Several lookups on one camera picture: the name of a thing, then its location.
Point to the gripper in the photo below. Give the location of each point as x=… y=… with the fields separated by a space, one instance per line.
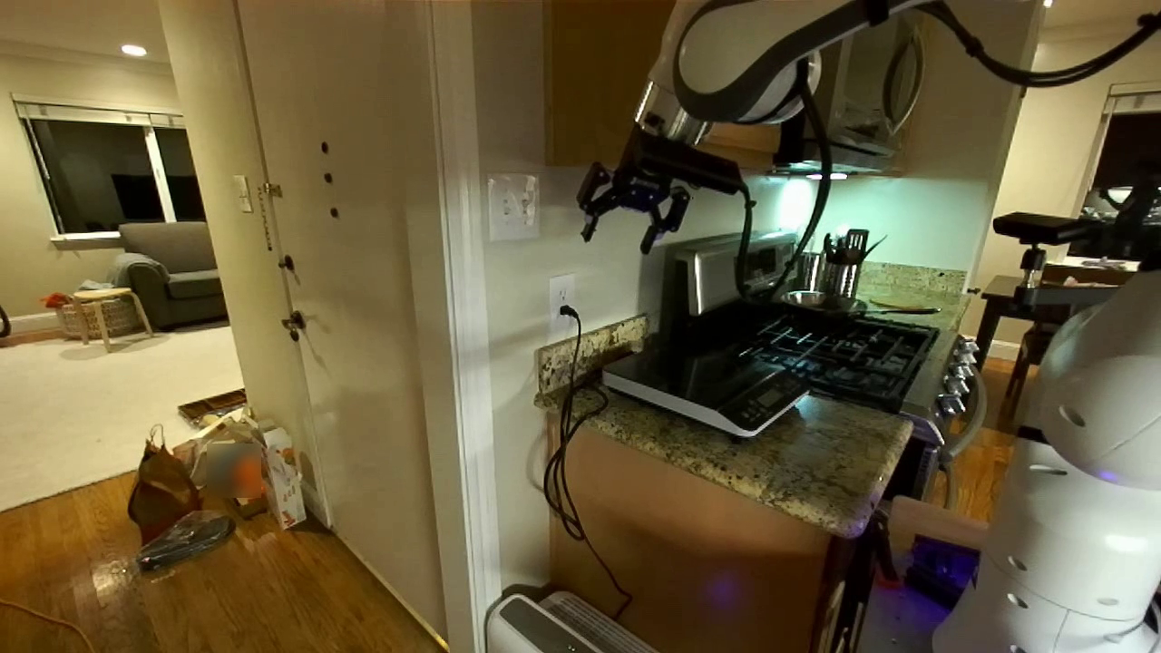
x=639 y=190

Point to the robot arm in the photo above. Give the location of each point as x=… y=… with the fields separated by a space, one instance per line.
x=1088 y=508

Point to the ceiling light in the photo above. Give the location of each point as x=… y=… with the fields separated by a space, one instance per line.
x=133 y=50

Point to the portable induction cooker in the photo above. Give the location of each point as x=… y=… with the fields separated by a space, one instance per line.
x=717 y=385

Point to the frying pan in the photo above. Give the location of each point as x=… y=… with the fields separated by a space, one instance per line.
x=816 y=298

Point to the metal utensil holder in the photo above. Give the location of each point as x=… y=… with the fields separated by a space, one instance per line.
x=842 y=268

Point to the stainless gas stove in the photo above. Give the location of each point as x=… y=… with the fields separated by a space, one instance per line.
x=843 y=349

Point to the wooden cutting board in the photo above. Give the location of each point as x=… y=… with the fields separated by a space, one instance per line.
x=898 y=304

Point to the white door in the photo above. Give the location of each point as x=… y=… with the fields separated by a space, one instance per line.
x=354 y=317

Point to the stove knob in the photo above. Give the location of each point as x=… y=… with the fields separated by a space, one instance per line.
x=956 y=382
x=950 y=404
x=968 y=346
x=962 y=363

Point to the dark wooden table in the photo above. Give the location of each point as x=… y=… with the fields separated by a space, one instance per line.
x=1002 y=304

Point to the white air purifier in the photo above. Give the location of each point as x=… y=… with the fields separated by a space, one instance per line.
x=553 y=628

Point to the white paper bag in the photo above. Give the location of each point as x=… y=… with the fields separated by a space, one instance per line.
x=285 y=481

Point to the grey armchair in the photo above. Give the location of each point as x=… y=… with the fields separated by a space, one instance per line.
x=177 y=272

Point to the wicker basket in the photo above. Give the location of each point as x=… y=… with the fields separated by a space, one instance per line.
x=118 y=317

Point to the wooden stool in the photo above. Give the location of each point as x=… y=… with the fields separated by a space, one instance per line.
x=104 y=297

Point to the brown paper bag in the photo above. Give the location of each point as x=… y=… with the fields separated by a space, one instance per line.
x=161 y=494

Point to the black plastic bag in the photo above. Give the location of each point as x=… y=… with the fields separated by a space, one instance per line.
x=186 y=540

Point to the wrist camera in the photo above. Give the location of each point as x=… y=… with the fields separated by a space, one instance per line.
x=689 y=163

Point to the white wall socket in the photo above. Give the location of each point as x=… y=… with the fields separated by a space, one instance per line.
x=561 y=299

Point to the white double switch plate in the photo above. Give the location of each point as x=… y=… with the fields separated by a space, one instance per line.
x=513 y=207

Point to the wooden wall cabinet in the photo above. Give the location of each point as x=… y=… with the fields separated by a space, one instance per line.
x=599 y=82

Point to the small white light switch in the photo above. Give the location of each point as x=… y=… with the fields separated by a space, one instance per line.
x=242 y=193

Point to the camera on mount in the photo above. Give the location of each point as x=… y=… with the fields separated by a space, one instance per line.
x=1043 y=231

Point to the window with white frame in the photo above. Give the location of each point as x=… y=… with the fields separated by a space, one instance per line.
x=1125 y=145

